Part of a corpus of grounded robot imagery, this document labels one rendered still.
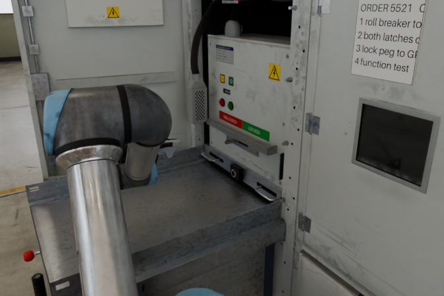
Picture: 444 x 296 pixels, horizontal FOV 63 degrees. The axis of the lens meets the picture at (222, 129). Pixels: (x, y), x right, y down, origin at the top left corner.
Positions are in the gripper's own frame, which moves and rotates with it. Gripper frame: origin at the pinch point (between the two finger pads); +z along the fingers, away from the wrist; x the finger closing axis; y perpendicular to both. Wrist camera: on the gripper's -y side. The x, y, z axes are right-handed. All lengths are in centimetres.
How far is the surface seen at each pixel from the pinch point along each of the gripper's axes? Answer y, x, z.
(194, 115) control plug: -4.1, -18.2, 15.6
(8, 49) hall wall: 87, -1099, 20
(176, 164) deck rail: 20.3, -26.9, 14.7
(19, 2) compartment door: -37, -46, -43
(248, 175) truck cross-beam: 12.3, 7.0, 27.3
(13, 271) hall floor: 117, -112, -40
